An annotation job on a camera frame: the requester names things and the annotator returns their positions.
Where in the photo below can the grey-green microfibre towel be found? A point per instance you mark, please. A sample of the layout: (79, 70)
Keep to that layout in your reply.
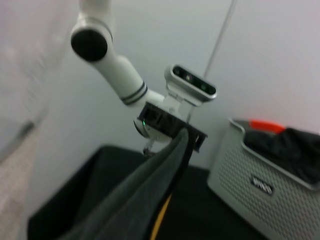
(130, 207)

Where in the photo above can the black tablecloth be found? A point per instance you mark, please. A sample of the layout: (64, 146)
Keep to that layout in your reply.
(75, 187)

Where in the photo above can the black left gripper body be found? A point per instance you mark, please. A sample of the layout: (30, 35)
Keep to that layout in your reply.
(162, 117)

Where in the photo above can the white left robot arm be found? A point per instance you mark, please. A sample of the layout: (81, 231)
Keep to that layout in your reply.
(120, 72)

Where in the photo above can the grey perforated storage box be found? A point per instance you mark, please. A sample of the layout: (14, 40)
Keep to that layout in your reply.
(237, 162)

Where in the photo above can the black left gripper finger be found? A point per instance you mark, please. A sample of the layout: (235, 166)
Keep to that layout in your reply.
(201, 141)

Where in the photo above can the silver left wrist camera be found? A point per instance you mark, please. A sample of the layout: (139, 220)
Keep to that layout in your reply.
(190, 80)

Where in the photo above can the dark crumpled cloth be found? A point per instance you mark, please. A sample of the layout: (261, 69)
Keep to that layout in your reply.
(287, 150)

